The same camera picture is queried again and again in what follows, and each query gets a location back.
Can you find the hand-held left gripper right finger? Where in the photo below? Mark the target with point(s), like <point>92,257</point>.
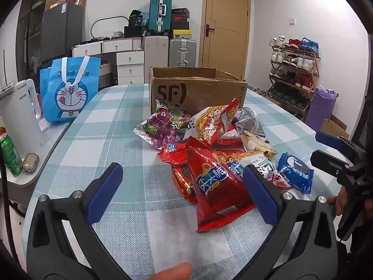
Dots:
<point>262,195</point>

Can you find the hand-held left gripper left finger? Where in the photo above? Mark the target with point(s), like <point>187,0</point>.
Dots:
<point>104,194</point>

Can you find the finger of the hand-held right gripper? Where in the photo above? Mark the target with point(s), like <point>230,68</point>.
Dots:
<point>329,140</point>
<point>326,159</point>

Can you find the red cone snack packet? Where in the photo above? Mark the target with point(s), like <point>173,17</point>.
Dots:
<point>221,198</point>

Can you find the red cookie packet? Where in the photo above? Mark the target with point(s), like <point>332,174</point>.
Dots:
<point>182,182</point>

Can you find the purple grape candy packet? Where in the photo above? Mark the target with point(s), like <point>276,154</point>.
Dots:
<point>160,131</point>

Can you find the brown cardboard box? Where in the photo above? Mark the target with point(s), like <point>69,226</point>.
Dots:
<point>198,93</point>

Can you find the person's right hand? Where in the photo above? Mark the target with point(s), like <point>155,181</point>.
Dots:
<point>339,202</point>

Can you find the person's left hand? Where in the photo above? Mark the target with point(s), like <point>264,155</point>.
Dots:
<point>172,271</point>

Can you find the small open cardboard box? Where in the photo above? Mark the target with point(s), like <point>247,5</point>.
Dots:
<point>333,128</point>

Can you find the white and red snack packet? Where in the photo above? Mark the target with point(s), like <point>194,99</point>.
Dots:
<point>274,178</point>

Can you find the purple bag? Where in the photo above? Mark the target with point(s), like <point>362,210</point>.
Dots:
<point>320,108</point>

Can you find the blue cookie packet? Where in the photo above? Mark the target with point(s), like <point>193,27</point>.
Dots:
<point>295,173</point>

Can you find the beige wafer stick packet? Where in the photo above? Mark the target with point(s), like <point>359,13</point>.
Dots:
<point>258,145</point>

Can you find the grey side table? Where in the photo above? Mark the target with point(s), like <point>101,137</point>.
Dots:
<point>43,151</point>

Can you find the silver white snack packet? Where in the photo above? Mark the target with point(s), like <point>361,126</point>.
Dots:
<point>249,121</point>

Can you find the gold shoe rack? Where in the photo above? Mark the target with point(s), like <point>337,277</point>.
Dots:
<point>316,64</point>

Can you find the red packet with blue print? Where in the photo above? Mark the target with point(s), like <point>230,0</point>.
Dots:
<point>172,154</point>

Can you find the small beige grey case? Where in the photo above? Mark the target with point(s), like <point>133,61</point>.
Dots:
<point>30,162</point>

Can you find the pile of dark shoes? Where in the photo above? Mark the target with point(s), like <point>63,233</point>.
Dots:
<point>260,92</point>

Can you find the green drink can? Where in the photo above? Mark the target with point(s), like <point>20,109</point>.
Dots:
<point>11,156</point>

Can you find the blue cartoon tote bag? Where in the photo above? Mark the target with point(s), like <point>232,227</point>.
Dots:
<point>70,93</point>

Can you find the white electric kettle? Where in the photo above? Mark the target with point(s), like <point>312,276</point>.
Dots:
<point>17,116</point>

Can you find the wicker basket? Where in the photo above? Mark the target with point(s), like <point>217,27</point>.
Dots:
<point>105,74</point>

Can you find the white drawer cabinet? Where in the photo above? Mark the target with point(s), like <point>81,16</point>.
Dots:
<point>130,67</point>

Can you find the beige suitcase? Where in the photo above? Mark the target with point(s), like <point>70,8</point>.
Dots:
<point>156,55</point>

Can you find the white desk with drawers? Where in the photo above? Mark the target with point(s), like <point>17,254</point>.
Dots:
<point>110,45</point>

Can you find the wooden door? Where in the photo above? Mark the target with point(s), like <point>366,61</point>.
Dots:
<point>227,29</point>

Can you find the silver suitcase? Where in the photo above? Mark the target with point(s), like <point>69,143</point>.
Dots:
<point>182,52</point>

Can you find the black case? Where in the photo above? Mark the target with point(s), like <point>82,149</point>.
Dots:
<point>134,31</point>

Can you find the grey refrigerator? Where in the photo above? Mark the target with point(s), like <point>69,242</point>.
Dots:
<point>61,29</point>

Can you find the dark tall cabinet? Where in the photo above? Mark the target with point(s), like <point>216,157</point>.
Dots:
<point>29,35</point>

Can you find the yellow and black shoe box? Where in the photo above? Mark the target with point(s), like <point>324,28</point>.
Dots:
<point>182,33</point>

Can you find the black bag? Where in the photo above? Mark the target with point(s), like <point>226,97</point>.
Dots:
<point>136,17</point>

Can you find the stack of dark shoe boxes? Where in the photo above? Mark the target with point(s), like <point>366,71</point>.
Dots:
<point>179,19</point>

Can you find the teal suitcase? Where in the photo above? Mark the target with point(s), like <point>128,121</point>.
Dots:
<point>159,8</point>

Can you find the oval metal frame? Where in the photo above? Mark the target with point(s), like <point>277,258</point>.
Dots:
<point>96,22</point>

